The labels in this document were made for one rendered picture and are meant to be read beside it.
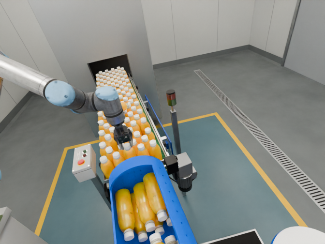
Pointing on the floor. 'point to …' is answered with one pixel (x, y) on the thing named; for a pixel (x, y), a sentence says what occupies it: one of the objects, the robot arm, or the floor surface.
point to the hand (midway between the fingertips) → (126, 145)
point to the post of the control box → (100, 189)
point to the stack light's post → (176, 135)
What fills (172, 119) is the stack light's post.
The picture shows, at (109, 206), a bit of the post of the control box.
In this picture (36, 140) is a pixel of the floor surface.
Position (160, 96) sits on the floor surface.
